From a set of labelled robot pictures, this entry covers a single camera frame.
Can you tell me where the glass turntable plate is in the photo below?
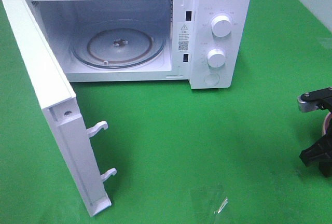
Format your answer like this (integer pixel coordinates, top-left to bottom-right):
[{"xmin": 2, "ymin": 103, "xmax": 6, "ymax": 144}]
[{"xmin": 72, "ymin": 19, "xmax": 168, "ymax": 69}]

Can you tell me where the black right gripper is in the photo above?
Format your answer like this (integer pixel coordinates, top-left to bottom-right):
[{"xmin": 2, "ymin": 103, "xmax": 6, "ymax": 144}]
[{"xmin": 299, "ymin": 120, "xmax": 331, "ymax": 177}]

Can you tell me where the white microwave oven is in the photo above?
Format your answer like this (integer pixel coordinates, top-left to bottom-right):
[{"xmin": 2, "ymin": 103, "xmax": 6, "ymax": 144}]
[{"xmin": 26, "ymin": 0, "xmax": 250, "ymax": 89}]

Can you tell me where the white microwave door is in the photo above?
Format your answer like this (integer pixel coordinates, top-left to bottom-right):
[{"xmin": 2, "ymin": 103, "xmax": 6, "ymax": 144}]
[{"xmin": 2, "ymin": 0, "xmax": 117, "ymax": 216}]

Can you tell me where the clear tape patch centre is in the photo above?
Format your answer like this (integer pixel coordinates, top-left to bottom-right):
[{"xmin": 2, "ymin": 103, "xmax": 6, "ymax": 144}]
[{"xmin": 190, "ymin": 183, "xmax": 233, "ymax": 223}]

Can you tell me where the round door release button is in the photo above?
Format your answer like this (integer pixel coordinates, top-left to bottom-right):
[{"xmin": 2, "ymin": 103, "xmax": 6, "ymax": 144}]
[{"xmin": 204, "ymin": 73, "xmax": 220, "ymax": 86}]

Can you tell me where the pink plate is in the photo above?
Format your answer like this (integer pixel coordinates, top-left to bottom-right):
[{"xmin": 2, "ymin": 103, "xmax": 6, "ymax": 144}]
[{"xmin": 322, "ymin": 113, "xmax": 331, "ymax": 136}]

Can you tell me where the white timer knob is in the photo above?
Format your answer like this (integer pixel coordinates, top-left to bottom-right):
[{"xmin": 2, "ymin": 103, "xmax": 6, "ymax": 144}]
[{"xmin": 207, "ymin": 49, "xmax": 226, "ymax": 68}]

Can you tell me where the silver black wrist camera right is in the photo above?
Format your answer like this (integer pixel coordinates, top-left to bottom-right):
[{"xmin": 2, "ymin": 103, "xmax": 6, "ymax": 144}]
[{"xmin": 297, "ymin": 87, "xmax": 331, "ymax": 113}]

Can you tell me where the white power knob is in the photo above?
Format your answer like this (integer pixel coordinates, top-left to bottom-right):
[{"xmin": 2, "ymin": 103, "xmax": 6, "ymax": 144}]
[{"xmin": 211, "ymin": 14, "xmax": 232, "ymax": 37}]

